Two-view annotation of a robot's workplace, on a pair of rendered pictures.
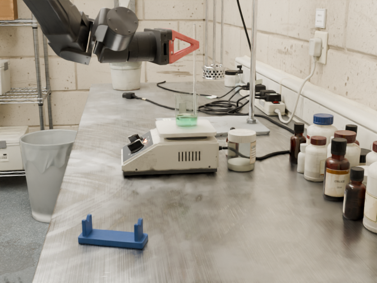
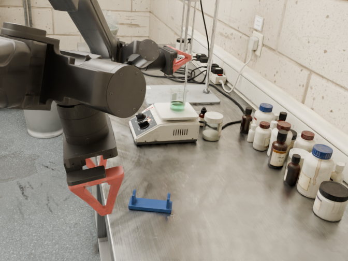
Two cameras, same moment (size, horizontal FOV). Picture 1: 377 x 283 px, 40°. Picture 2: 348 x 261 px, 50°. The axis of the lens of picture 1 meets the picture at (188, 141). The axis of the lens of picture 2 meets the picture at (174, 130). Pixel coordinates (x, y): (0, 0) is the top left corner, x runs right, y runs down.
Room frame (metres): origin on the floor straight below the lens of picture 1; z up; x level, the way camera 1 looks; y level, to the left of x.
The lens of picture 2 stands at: (0.02, 0.19, 1.30)
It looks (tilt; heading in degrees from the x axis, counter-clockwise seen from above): 26 degrees down; 350
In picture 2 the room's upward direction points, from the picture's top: 5 degrees clockwise
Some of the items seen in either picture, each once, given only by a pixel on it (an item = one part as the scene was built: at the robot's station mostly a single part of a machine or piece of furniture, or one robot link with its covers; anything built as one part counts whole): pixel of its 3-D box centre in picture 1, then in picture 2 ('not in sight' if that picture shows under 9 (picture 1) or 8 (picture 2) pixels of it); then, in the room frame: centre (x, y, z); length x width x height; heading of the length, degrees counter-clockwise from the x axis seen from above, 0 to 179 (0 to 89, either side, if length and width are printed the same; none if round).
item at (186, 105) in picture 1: (187, 109); (178, 99); (1.07, 0.00, 0.87); 0.06 x 0.05 x 0.08; 50
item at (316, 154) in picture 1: (317, 158); (262, 135); (0.99, -0.26, 0.79); 0.05 x 0.05 x 0.09
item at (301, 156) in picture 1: (303, 158); (251, 133); (1.03, -0.24, 0.78); 0.02 x 0.02 x 0.06
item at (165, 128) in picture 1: (184, 128); (175, 110); (1.08, 0.01, 0.83); 0.12 x 0.12 x 0.01; 7
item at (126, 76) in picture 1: (125, 62); (105, 30); (2.10, 0.25, 0.86); 0.14 x 0.14 x 0.21
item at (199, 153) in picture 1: (173, 147); (167, 123); (1.07, 0.03, 0.79); 0.22 x 0.13 x 0.08; 97
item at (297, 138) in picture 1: (298, 142); (246, 119); (1.10, -0.24, 0.79); 0.04 x 0.04 x 0.09
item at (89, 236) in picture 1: (113, 230); (150, 200); (0.71, 0.11, 0.77); 0.10 x 0.03 x 0.04; 79
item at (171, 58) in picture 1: (175, 45); (175, 57); (1.06, 0.03, 1.01); 0.09 x 0.07 x 0.07; 113
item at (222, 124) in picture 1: (209, 125); (178, 93); (1.43, -0.06, 0.76); 0.30 x 0.20 x 0.01; 98
